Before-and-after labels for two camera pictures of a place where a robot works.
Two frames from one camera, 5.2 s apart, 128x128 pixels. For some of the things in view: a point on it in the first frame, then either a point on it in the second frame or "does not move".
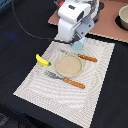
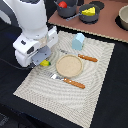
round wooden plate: [69, 65] does not move
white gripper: [65, 29] → [25, 47]
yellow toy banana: [42, 61] does not move
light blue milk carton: [78, 44] does not move
